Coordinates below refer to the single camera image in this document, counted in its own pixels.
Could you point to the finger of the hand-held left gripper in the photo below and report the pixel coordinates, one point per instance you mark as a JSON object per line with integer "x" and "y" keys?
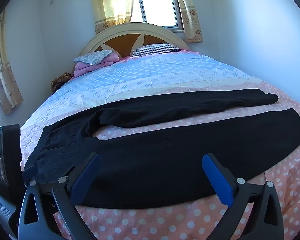
{"x": 30, "y": 172}

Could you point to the grey floral pillow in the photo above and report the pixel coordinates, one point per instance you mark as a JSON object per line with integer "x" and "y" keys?
{"x": 92, "y": 57}

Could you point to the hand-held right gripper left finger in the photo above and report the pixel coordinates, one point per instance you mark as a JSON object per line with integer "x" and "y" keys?
{"x": 86, "y": 177}

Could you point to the cream and brown headboard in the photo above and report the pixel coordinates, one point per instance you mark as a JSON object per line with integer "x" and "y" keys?
{"x": 120, "y": 42}

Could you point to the brown patterned bag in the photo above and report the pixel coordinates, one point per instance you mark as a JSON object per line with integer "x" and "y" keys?
{"x": 61, "y": 80}

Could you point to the dotted pink and blue quilt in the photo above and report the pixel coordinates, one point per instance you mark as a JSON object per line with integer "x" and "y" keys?
{"x": 165, "y": 75}

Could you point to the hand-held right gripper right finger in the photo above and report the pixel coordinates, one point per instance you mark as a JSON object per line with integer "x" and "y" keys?
{"x": 217, "y": 180}

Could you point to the black pants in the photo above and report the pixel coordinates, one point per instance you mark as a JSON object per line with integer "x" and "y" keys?
{"x": 165, "y": 160}

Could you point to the yellow floral curtain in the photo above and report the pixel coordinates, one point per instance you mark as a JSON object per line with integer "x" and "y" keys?
{"x": 191, "y": 17}
{"x": 5, "y": 80}
{"x": 110, "y": 5}

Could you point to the folded pink blanket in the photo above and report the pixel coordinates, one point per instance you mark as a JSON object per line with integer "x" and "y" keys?
{"x": 90, "y": 69}

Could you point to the grey framed window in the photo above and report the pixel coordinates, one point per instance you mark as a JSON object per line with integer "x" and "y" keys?
{"x": 156, "y": 2}

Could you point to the striped pillow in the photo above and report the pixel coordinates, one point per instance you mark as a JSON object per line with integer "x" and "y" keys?
{"x": 152, "y": 49}

